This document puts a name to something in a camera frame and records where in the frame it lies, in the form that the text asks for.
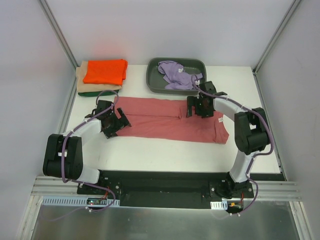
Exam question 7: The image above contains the lavender crumpled t shirt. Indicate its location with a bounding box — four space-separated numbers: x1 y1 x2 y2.
157 60 193 91

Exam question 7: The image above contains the left aluminium frame post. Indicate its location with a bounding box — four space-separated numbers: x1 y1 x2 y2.
37 0 78 69

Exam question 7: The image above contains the dark green plastic bin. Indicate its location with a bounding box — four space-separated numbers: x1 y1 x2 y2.
145 57 207 96

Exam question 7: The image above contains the pink t shirt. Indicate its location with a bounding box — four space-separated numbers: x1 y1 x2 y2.
116 96 229 144

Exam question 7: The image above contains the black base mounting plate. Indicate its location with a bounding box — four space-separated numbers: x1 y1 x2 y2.
77 170 254 209

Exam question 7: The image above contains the aluminium frame post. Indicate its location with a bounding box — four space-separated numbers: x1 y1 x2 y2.
37 0 78 69
252 0 303 76

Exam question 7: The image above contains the right white cable duct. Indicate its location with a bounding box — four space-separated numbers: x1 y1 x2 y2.
210 200 244 211

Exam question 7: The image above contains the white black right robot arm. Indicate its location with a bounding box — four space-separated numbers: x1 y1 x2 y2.
186 75 274 199

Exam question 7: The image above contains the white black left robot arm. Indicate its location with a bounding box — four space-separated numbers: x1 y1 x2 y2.
42 100 131 195

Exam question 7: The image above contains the orange folded t shirt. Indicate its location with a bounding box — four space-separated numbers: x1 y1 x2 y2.
83 59 128 86

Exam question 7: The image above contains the left white cable duct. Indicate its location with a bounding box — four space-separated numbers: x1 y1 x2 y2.
42 196 120 208

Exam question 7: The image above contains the right aluminium frame post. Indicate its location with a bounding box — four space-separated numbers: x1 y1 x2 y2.
252 0 303 76

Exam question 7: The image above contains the dark green folded t shirt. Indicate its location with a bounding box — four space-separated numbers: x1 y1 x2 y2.
77 91 115 98

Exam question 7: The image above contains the beige folded t shirt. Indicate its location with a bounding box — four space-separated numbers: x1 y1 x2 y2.
75 61 122 93

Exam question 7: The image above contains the white cable duct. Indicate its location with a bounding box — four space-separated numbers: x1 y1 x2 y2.
210 200 244 211
42 196 120 208

